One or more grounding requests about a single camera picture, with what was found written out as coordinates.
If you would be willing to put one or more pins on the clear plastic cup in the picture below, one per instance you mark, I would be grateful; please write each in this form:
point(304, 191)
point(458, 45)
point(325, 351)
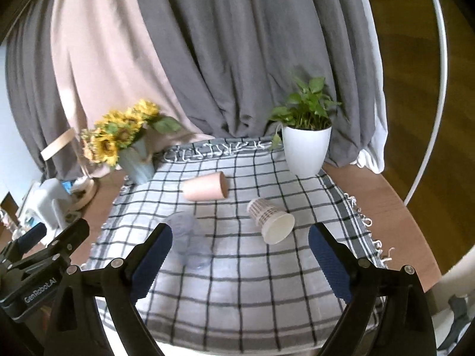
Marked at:
point(193, 246)

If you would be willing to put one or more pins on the blue ribbed vase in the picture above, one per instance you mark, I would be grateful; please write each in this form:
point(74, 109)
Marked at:
point(139, 167)

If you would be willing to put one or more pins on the checked tablecloth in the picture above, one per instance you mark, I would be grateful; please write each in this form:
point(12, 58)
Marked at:
point(241, 270)

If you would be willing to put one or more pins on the white sheer curtain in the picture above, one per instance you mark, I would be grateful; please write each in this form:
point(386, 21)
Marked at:
point(373, 159)

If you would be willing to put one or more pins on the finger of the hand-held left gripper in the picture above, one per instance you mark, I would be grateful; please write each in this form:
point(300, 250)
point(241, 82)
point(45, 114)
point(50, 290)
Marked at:
point(61, 243)
point(33, 234)

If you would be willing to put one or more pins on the white plant pot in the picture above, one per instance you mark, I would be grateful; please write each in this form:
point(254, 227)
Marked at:
point(306, 152)

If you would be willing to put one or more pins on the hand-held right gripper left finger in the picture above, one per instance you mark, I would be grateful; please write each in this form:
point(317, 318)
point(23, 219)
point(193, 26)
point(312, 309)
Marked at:
point(152, 263)

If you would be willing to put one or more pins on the pink curtain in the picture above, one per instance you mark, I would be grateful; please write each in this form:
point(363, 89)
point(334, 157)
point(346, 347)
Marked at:
point(107, 63)

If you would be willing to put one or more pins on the dark grey object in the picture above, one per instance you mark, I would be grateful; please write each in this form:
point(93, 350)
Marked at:
point(458, 315)

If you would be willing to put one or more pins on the green potted plant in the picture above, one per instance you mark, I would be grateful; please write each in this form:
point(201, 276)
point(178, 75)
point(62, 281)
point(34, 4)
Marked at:
point(306, 107)

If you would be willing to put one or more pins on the grey curtain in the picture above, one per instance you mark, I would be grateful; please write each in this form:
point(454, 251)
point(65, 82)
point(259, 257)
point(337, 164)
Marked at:
point(241, 44)

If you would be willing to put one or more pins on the artificial sunflower bouquet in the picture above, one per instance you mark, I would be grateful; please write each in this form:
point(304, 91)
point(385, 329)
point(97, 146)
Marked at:
point(111, 133)

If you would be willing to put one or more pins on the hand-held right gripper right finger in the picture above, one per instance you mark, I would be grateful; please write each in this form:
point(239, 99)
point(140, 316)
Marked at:
point(330, 267)

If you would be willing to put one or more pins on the wooden stand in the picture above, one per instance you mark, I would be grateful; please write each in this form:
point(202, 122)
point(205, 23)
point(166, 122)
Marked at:
point(87, 193)

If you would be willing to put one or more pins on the patterned paper cup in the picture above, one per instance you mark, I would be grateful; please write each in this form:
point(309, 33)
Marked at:
point(272, 222)

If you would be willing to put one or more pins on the pink cup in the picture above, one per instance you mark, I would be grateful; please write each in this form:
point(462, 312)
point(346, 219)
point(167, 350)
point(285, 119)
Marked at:
point(202, 189)

